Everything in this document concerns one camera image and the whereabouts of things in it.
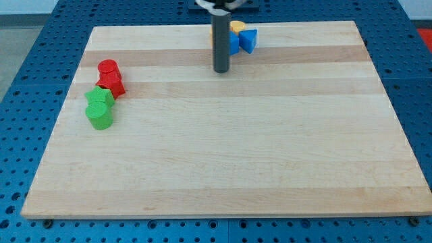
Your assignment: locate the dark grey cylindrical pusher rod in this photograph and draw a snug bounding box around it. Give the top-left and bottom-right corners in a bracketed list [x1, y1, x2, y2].
[211, 9, 231, 74]

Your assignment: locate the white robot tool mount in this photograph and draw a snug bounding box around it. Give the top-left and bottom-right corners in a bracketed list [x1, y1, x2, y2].
[195, 0, 246, 10]

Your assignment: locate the yellow block behind rod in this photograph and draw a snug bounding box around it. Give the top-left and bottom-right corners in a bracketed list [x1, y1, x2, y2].
[209, 26, 213, 48]

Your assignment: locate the yellow cylinder block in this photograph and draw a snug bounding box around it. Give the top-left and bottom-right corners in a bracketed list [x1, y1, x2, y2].
[229, 20, 246, 36]

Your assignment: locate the blue cube block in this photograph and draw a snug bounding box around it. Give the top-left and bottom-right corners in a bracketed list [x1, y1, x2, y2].
[229, 31, 240, 55]

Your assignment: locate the blue triangle block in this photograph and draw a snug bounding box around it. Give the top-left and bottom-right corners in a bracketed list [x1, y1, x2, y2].
[238, 29, 258, 54]

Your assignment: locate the red cylinder block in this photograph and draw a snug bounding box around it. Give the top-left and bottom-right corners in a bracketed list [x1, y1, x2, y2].
[97, 59, 122, 78]

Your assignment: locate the red star block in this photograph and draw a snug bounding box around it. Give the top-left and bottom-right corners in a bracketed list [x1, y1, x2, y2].
[96, 72, 126, 99]

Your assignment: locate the wooden board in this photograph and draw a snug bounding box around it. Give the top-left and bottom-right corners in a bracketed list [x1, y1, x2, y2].
[21, 21, 431, 219]

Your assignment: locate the green star block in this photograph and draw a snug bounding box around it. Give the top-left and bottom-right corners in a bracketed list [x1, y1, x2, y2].
[84, 86, 115, 107]

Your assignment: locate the green cylinder block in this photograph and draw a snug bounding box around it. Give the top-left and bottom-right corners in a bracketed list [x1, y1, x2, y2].
[85, 102, 113, 130]

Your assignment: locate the red object at right edge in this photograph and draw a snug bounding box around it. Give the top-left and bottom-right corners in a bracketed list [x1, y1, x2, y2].
[417, 28, 432, 52]

